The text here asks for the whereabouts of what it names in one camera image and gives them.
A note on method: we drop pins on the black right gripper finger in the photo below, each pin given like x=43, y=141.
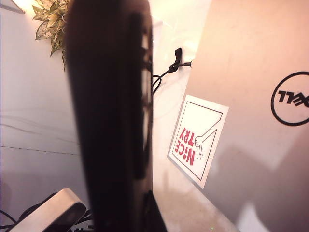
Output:
x=154, y=217

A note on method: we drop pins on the white red-lettered sticker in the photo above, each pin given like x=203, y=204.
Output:
x=190, y=116

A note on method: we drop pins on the silver closed laptop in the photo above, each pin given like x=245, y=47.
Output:
x=241, y=72

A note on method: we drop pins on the green variegated leafy plant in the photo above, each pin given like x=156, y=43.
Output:
x=53, y=19

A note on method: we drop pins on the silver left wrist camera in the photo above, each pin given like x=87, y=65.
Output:
x=53, y=207

